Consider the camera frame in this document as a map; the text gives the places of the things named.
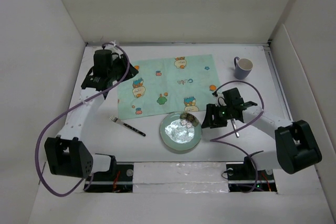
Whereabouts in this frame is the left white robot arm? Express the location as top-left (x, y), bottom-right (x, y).
top-left (44, 46), bottom-right (138, 180)

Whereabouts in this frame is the silver table knife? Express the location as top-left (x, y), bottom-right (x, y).
top-left (230, 119), bottom-right (240, 138)

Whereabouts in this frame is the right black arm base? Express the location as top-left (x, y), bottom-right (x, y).
top-left (221, 151), bottom-right (280, 193)

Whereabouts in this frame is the green cartoon print cloth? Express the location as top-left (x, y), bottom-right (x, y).
top-left (118, 55), bottom-right (219, 120)

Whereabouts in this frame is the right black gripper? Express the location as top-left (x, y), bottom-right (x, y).
top-left (201, 103), bottom-right (233, 128)

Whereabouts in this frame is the fork with black handle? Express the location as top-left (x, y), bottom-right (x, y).
top-left (109, 115), bottom-right (146, 137)

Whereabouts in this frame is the green floral plate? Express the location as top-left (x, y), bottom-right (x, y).
top-left (160, 112), bottom-right (202, 153)

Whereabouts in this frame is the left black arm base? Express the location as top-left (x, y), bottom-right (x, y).
top-left (83, 155), bottom-right (134, 193)

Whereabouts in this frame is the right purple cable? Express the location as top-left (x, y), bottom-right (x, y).
top-left (209, 80), bottom-right (265, 193)

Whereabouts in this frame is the lavender mug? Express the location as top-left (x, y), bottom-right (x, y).
top-left (234, 57), bottom-right (254, 80)

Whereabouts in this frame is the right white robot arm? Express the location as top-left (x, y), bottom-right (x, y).
top-left (202, 88), bottom-right (322, 179)

